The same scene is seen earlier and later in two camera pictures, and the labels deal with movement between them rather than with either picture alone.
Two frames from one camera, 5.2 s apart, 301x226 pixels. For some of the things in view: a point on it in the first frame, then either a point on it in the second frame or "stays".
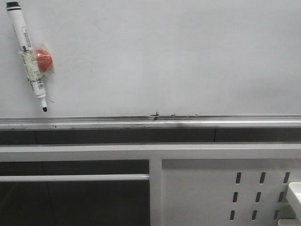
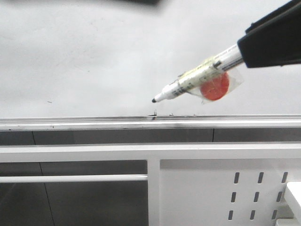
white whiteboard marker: x=27 y=51 → x=209 y=81
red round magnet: x=44 y=60 → x=216 y=87
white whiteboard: x=131 y=58 stays
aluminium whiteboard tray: x=242 y=122 stays
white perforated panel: x=235 y=192 stays
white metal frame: x=154 y=152 stays
